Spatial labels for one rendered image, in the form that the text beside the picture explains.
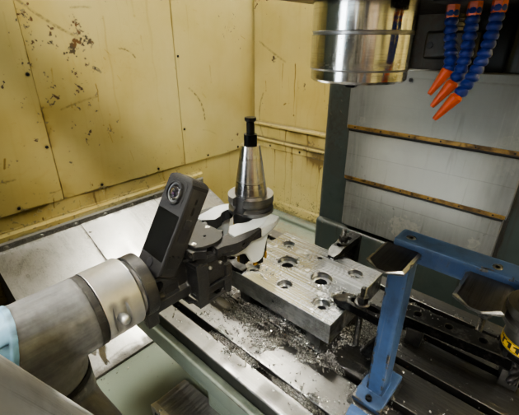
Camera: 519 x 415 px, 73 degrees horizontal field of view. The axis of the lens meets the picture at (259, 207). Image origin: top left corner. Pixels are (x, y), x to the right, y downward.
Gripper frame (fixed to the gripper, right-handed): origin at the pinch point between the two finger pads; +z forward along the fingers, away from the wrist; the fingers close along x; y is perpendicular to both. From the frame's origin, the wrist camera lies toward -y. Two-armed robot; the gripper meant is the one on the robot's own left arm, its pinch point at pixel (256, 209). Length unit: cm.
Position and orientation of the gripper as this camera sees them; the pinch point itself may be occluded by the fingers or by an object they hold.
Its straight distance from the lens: 50.4
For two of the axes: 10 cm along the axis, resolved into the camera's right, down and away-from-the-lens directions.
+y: 0.1, 9.0, 4.3
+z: 6.7, -3.3, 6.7
